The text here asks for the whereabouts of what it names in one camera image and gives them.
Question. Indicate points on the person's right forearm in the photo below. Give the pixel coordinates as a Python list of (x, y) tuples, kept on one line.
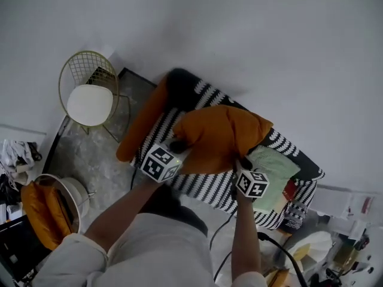
[(246, 238)]

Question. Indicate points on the black cabinet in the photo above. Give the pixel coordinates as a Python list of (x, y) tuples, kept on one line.
[(21, 247)]

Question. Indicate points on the white round basket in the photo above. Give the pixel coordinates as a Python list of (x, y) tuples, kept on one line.
[(76, 190)]

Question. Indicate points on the person's left forearm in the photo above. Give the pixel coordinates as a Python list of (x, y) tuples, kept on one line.
[(125, 211)]

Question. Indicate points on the person's white shirt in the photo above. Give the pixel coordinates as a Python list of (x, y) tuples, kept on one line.
[(149, 250)]

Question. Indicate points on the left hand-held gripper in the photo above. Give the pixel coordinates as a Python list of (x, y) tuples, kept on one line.
[(160, 163)]

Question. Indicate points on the white chair seat pad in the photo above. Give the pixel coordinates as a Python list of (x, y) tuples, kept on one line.
[(89, 105)]

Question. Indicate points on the orange square cushion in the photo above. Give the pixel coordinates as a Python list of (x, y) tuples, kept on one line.
[(215, 136)]

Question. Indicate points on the pile of white clothes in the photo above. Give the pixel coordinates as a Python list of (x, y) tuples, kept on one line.
[(15, 155)]

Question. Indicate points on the person's black trousers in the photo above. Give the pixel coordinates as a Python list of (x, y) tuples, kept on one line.
[(185, 214)]

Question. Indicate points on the black white striped sofa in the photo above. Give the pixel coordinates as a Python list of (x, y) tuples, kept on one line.
[(182, 85)]

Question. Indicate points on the red box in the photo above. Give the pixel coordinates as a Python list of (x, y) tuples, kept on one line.
[(289, 190)]

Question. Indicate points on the light green folded cloth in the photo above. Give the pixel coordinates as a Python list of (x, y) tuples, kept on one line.
[(275, 172)]

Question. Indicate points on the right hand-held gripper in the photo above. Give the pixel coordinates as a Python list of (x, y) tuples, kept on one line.
[(252, 185)]

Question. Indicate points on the orange satin cushion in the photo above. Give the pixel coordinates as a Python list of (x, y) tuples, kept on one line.
[(36, 217), (57, 208)]

